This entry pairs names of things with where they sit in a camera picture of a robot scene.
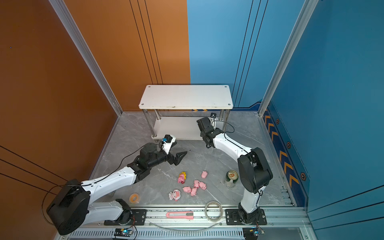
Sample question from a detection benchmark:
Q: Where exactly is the pink white round character toy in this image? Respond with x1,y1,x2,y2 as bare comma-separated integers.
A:
169,190,181,202

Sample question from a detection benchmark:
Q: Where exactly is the orange tape roll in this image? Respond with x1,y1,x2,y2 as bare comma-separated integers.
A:
129,193,141,205

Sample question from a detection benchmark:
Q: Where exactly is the pink utility knife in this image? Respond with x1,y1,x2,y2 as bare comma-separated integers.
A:
166,211,194,220

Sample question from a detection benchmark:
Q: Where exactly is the pink pig toy bottom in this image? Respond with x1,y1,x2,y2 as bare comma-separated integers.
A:
190,188,197,196

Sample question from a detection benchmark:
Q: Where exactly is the right circuit board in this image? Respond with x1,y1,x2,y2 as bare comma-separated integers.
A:
243,228,260,240

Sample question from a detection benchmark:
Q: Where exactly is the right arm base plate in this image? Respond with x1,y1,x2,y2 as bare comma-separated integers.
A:
225,208,268,226

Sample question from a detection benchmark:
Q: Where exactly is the small pink pig toy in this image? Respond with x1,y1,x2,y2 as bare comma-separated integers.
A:
201,171,208,179

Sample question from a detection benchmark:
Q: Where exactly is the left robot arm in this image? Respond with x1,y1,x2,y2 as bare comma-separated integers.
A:
46,142,187,236

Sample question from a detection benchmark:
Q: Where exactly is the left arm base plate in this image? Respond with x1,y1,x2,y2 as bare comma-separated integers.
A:
104,209,147,227

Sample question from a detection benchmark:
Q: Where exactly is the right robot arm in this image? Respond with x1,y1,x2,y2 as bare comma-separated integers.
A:
197,117,273,221

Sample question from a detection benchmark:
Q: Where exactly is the coiled clear tube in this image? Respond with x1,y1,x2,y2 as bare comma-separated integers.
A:
204,201,224,223

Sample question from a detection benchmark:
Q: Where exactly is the pink pig toy right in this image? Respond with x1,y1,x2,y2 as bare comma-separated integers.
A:
199,182,207,190

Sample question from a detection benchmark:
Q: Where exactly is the left circuit board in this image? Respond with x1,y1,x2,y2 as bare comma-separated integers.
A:
114,228,134,240

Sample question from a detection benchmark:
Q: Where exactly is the white two-tier shelf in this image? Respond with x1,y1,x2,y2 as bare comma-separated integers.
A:
139,85,234,141

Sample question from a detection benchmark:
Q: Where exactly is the pink pig toy left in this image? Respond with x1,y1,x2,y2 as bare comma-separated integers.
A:
183,186,192,193

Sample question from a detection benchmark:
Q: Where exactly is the circuit board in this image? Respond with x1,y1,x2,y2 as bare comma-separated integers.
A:
243,228,260,240
114,228,134,240

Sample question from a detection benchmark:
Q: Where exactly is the pink yellow figure toy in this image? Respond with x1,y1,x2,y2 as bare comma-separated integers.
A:
178,172,187,184

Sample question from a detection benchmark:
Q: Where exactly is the pink pig toy middle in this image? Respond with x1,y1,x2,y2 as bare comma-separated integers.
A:
194,180,200,189

